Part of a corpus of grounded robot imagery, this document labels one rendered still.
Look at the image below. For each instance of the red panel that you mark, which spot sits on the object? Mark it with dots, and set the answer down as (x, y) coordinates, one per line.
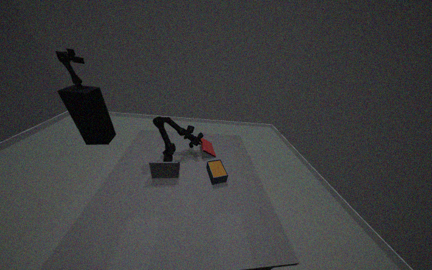
(207, 147)

